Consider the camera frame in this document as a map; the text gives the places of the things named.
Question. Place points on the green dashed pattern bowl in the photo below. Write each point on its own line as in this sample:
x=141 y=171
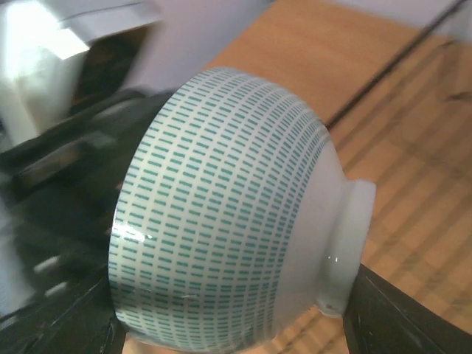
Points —
x=234 y=218

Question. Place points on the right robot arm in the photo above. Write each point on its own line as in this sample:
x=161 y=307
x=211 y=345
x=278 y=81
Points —
x=59 y=191

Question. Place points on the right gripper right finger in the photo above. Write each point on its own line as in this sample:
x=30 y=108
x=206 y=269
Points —
x=380 y=318

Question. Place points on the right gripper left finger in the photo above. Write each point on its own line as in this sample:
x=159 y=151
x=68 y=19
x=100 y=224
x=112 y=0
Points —
x=78 y=320

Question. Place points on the black wire dish rack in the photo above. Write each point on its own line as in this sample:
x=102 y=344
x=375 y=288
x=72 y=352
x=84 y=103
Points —
x=405 y=51

